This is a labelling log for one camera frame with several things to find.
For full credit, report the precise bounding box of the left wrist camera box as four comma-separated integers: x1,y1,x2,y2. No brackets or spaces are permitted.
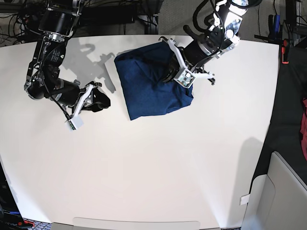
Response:
173,69,195,89

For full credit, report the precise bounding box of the blue long-sleeve T-shirt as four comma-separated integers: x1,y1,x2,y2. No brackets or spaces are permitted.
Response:
114,42,193,120

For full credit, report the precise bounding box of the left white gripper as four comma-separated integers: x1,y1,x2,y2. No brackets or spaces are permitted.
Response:
159,36,215,85

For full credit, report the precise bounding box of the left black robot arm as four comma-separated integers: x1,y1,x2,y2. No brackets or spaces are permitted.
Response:
159,0,261,88

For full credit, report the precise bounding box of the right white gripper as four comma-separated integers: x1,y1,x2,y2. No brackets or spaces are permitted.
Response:
71,81,111,119

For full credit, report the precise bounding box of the beige plastic bin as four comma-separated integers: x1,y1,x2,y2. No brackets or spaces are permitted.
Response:
241,151,307,230

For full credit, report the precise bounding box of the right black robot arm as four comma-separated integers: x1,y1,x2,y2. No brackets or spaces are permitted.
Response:
24,0,111,120

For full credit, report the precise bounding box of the red cloth pile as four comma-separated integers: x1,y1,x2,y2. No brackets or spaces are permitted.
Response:
300,98,307,160

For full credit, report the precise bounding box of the blue handled tool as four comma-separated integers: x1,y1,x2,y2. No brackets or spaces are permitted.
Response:
273,14,280,39

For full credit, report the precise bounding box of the orange clamp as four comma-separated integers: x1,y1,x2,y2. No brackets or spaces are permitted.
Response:
281,39,290,64

